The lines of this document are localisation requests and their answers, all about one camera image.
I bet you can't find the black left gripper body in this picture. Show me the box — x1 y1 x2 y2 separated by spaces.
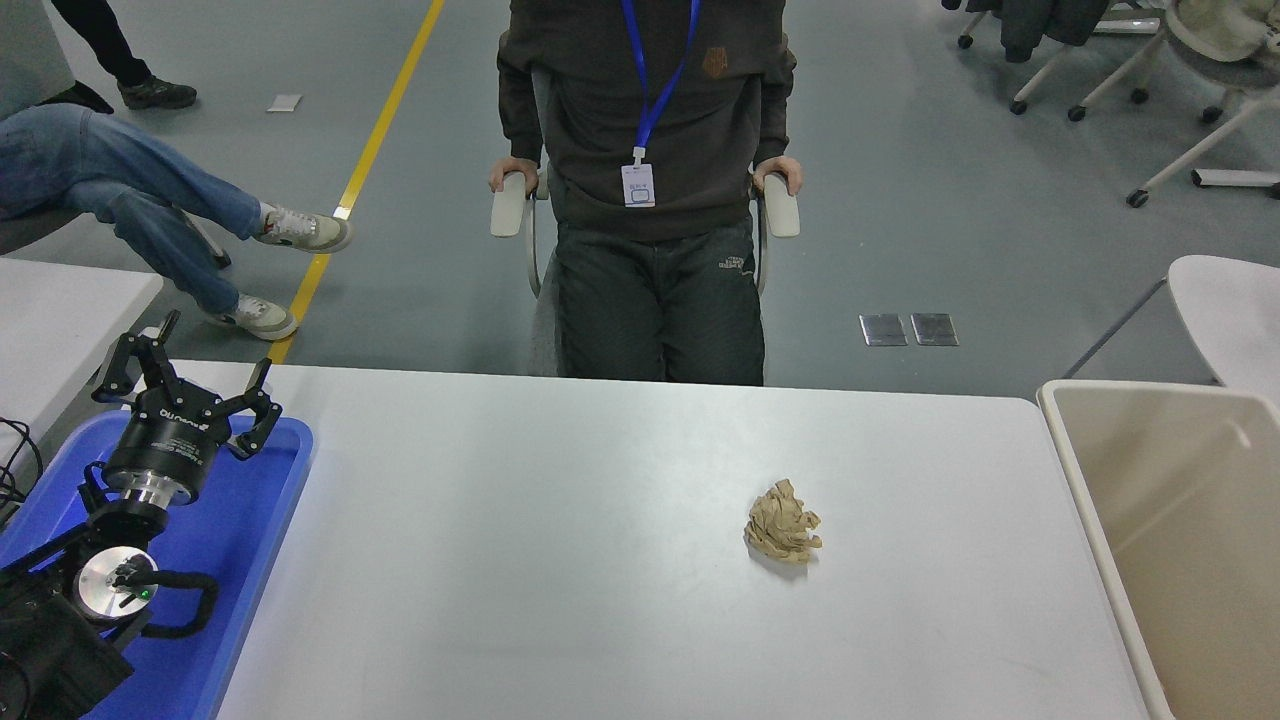
104 385 233 493

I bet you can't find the person's right hand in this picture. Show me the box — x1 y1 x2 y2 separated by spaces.
488 156 541 196

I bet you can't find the person's left hand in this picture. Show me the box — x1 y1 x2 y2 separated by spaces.
752 155 804 198

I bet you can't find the white side table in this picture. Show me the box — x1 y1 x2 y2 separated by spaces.
0 258 164 471

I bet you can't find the blue plastic tray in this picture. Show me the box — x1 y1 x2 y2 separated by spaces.
0 408 316 720

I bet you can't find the person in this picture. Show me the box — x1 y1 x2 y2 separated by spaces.
488 0 804 386
50 0 198 111
0 0 355 342

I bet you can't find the grey office chair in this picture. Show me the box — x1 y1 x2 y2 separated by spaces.
490 50 801 379

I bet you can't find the crumpled tan paper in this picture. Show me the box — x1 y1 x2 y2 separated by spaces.
744 480 825 566

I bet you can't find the chair with dark coat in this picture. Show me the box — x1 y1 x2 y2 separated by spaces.
940 0 1151 116

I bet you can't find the large pale bin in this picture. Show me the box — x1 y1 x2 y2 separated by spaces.
1036 378 1280 720

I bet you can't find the white rounded table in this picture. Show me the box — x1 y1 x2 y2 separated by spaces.
1168 254 1280 391

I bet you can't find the black cable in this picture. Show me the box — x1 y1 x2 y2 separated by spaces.
0 415 46 526

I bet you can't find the blue lanyard with badge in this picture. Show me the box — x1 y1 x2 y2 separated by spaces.
620 0 703 209

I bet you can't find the white wheeled frame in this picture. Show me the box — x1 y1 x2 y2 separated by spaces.
1127 90 1280 209

